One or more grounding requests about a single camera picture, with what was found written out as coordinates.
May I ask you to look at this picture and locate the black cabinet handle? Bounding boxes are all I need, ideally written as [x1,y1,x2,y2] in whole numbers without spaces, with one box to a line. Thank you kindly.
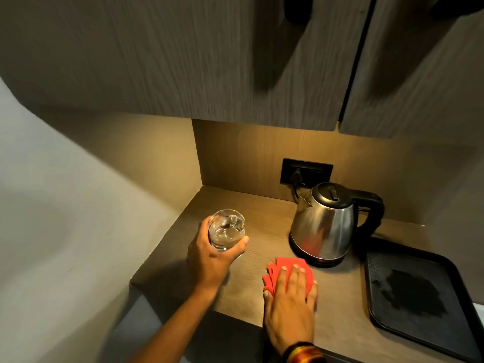
[430,0,484,20]
[283,0,315,25]

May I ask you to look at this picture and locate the black wall socket plate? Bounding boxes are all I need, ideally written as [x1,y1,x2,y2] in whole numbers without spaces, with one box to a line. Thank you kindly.
[280,158,334,188]

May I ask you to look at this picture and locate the stainless steel electric kettle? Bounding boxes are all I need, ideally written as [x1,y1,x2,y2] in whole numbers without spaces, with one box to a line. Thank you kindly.
[288,181,385,261]

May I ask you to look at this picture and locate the person's left hand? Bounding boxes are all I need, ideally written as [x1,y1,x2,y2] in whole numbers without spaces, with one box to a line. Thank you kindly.
[187,216,250,293]

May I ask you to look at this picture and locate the person's left forearm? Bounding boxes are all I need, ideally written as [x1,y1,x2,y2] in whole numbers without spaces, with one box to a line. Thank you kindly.
[127,284,226,363]

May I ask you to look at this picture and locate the red cleaning cloth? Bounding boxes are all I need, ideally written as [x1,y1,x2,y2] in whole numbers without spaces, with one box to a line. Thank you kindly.
[262,257,315,300]

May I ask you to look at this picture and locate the red and gold bangles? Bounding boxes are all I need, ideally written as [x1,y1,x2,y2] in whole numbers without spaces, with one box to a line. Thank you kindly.
[282,342,327,363]

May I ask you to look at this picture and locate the clear glass of water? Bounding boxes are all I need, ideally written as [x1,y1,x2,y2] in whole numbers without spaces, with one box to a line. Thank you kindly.
[207,209,247,252]

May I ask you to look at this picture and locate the black plastic tray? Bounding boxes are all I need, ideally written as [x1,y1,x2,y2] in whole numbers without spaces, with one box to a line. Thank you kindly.
[363,237,484,363]

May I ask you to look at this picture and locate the narrow grey wooden cabinet door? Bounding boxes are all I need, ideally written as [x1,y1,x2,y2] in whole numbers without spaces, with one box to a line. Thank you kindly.
[339,0,484,148]

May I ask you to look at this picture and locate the wide grey wooden cabinet door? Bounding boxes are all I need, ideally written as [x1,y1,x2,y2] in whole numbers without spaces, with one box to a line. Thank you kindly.
[0,0,373,132]

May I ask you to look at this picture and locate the person's right hand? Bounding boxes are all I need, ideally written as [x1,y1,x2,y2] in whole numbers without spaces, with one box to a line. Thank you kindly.
[263,264,319,356]

